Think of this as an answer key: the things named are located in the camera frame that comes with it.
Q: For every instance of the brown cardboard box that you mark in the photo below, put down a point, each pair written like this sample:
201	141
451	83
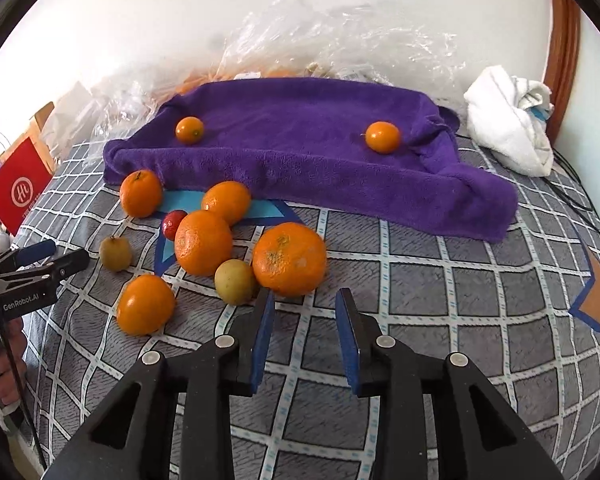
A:
42	116

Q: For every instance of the small orange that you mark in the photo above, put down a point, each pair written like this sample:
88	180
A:
189	130
382	137

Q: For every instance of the large orange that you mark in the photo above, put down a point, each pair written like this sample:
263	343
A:
289	259

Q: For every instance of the crumpled clear plastic bag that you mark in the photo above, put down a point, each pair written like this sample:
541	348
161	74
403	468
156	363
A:
110	110

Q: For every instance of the purple towel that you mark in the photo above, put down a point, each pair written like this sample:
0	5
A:
300	125

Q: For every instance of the white cloth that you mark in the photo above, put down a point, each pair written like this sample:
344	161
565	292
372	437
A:
505	125

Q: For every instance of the white label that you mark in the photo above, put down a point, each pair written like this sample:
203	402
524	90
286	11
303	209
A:
248	76

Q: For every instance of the grey checked bed sheet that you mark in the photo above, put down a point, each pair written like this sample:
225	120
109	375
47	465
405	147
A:
430	310

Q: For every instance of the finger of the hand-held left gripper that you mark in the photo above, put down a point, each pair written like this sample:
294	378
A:
35	251
65	265

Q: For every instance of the red cardboard box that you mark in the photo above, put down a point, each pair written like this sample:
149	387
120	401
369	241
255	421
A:
17	185

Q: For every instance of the brown wooden door frame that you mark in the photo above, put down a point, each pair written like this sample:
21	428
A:
562	60

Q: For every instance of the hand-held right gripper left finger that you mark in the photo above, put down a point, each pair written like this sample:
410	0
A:
261	345

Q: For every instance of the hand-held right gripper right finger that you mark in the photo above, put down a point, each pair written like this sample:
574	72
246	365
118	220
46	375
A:
347	350

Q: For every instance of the person's left hand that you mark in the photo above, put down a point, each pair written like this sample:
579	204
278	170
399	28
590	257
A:
16	355

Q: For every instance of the small red mandarin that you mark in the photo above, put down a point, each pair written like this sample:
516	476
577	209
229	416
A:
171	225

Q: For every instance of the large clear plastic bag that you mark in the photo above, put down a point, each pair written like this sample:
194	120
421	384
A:
380	45

